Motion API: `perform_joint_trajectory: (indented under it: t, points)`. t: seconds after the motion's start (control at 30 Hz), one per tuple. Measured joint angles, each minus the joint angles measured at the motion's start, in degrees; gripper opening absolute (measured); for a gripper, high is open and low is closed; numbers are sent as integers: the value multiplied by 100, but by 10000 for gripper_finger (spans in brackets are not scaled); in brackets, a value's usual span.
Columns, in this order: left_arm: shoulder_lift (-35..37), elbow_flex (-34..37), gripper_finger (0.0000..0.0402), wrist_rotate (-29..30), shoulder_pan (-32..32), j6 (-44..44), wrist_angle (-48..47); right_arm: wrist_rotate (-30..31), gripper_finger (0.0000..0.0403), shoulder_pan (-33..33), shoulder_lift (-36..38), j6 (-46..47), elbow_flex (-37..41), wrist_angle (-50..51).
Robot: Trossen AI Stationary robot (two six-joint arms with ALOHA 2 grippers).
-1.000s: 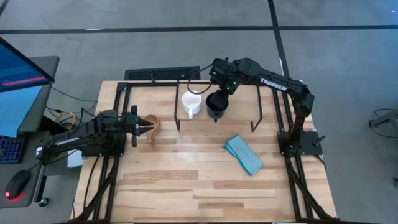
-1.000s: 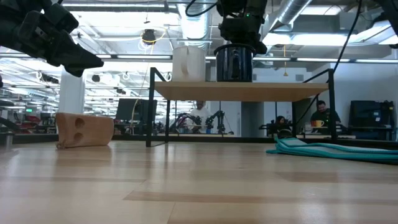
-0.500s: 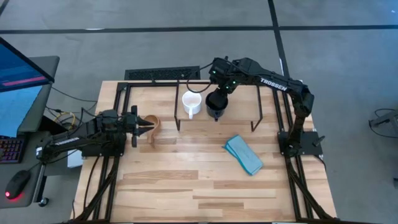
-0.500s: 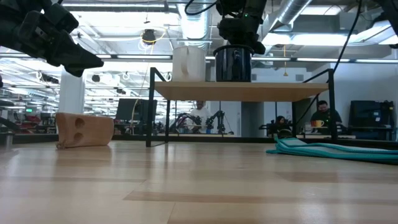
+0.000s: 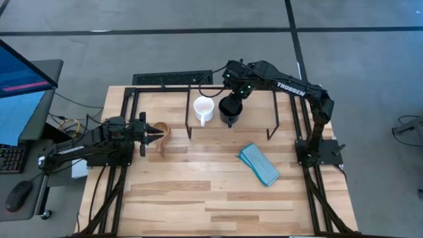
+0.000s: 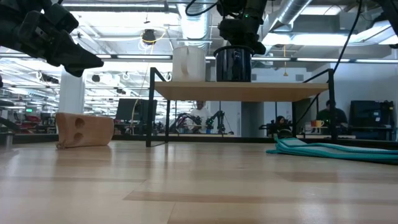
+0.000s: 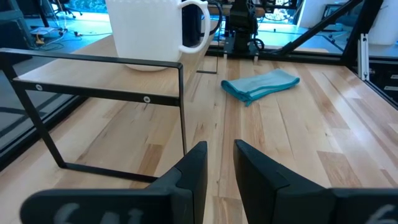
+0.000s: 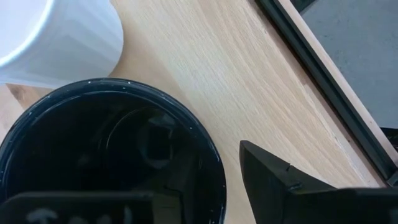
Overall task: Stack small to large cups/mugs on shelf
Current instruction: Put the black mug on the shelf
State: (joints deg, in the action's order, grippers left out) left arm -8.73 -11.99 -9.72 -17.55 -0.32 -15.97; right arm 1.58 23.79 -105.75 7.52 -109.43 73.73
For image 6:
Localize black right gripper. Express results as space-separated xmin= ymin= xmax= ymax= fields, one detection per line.
xmin=217 ymin=17 xmax=267 ymax=56

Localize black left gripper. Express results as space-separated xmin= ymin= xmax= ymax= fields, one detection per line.
xmin=0 ymin=0 xmax=105 ymax=78

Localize black mug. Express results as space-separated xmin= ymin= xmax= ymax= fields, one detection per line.
xmin=213 ymin=45 xmax=255 ymax=83

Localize white mug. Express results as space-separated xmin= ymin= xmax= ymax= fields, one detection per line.
xmin=172 ymin=45 xmax=207 ymax=83

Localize wooden shelf with black legs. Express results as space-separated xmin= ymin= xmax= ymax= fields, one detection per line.
xmin=145 ymin=67 xmax=339 ymax=148

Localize white pillar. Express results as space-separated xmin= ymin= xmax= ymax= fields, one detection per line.
xmin=58 ymin=67 xmax=86 ymax=115

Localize dark background monitor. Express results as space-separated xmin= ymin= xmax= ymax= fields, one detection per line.
xmin=115 ymin=98 xmax=159 ymax=124

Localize black ceiling device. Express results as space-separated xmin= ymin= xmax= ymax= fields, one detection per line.
xmin=141 ymin=28 xmax=157 ymax=45

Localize person seated low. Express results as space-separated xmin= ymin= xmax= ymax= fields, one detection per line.
xmin=272 ymin=115 xmax=293 ymax=139

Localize background robot arms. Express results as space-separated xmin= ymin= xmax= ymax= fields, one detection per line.
xmin=169 ymin=110 xmax=231 ymax=135

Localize person in white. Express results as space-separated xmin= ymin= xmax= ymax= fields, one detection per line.
xmin=188 ymin=100 xmax=215 ymax=134

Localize person behind yellow mug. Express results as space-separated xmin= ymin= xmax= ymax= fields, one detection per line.
xmin=316 ymin=99 xmax=349 ymax=129

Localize blue folded cloth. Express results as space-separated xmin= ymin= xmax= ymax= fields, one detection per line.
xmin=265 ymin=134 xmax=398 ymax=165

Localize large black background screen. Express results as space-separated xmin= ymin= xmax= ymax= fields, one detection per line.
xmin=349 ymin=100 xmax=396 ymax=129

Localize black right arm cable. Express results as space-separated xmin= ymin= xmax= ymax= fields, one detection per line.
xmin=294 ymin=0 xmax=364 ymax=126

